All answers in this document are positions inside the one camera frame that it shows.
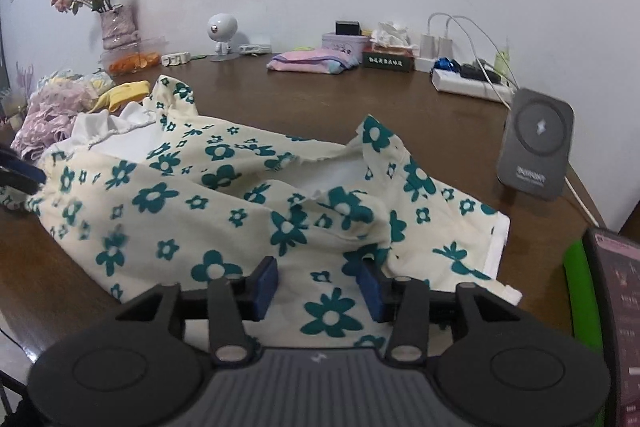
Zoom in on lavender tin box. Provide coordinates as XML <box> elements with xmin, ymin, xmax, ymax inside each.
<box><xmin>321</xmin><ymin>32</ymin><xmax>370</xmax><ymax>61</ymax></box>

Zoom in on white power strip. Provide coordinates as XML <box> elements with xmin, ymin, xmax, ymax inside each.
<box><xmin>431</xmin><ymin>69</ymin><xmax>513</xmax><ymax>104</ymax></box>

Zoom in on white charging cable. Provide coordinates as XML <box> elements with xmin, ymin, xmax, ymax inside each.
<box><xmin>426</xmin><ymin>12</ymin><xmax>522</xmax><ymax>90</ymax></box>

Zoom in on small black box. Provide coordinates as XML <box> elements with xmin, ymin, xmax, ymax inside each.
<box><xmin>335</xmin><ymin>20</ymin><xmax>361</xmax><ymax>36</ymax></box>

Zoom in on clear box of orange peels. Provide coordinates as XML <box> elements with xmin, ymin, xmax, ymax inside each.
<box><xmin>100</xmin><ymin>37</ymin><xmax>167</xmax><ymax>77</ymax></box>

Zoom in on blue toy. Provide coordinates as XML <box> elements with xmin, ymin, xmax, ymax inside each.
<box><xmin>434</xmin><ymin>57</ymin><xmax>460</xmax><ymax>74</ymax></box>

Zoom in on green stand base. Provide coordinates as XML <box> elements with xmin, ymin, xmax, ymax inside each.
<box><xmin>563</xmin><ymin>241</ymin><xmax>603</xmax><ymax>353</ymax></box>

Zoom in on cream green-flower garment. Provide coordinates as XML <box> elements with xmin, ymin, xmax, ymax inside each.
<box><xmin>1</xmin><ymin>76</ymin><xmax>521</xmax><ymax>349</ymax></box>

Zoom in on pink blue purple-trimmed garment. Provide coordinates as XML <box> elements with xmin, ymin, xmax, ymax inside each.
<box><xmin>267</xmin><ymin>48</ymin><xmax>359</xmax><ymax>75</ymax></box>

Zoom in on black wireless charger phone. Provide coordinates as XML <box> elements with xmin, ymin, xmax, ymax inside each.
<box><xmin>497</xmin><ymin>88</ymin><xmax>574</xmax><ymax>202</ymax></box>

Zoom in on pink floral ruffled garment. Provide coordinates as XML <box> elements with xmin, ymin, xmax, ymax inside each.
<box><xmin>11</xmin><ymin>80</ymin><xmax>98</xmax><ymax>161</ymax></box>

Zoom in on pink screen phone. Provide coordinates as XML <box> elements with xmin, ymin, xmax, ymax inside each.
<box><xmin>582</xmin><ymin>228</ymin><xmax>639</xmax><ymax>426</ymax></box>

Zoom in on dark tissue box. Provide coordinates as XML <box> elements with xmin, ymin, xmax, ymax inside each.
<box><xmin>361</xmin><ymin>22</ymin><xmax>416</xmax><ymax>72</ymax></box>

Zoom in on white round robot figurine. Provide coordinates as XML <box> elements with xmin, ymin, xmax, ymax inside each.
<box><xmin>207</xmin><ymin>13</ymin><xmax>239</xmax><ymax>62</ymax></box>

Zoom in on white charger plug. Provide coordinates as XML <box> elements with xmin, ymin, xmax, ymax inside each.
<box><xmin>414</xmin><ymin>34</ymin><xmax>454</xmax><ymax>72</ymax></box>

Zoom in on white small device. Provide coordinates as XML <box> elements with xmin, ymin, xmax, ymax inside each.
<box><xmin>238</xmin><ymin>39</ymin><xmax>272</xmax><ymax>56</ymax></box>

